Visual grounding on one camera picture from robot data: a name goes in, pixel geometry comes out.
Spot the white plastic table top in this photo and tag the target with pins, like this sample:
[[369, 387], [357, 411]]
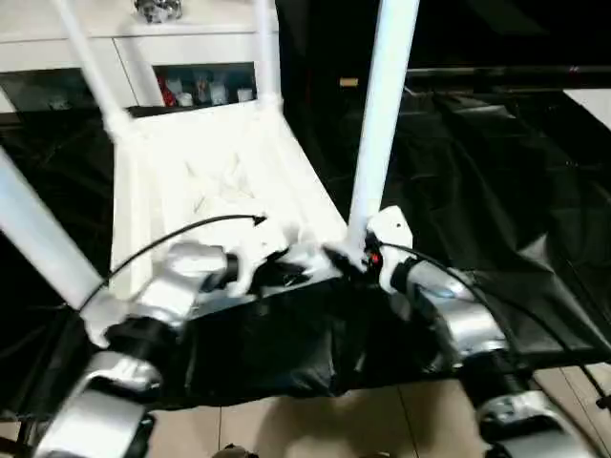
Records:
[[191, 167]]

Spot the white plastic table leg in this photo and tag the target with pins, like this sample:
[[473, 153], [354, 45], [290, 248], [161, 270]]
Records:
[[90, 62], [43, 224], [382, 119], [266, 52]]

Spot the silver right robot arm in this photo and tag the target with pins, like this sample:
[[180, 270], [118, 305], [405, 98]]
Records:
[[468, 319]]

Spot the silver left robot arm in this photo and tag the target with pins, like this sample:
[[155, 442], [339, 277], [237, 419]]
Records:
[[167, 286]]

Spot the black plastic mat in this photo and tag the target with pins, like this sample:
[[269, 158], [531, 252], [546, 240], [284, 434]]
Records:
[[477, 191]]

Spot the tan label tag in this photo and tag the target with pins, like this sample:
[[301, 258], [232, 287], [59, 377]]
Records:
[[348, 81]]

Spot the white cabinet with glass doors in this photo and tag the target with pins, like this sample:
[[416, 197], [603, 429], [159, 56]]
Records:
[[143, 47]]

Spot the white flat panel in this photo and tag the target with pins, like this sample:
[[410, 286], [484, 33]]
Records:
[[589, 107]]

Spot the grey crumpled bag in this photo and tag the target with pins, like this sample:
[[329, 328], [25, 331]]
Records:
[[159, 9]]

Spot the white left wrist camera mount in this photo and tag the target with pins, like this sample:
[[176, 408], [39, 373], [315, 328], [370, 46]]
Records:
[[262, 238]]

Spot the black metal frame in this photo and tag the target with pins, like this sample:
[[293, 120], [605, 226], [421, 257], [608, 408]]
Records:
[[515, 76]]

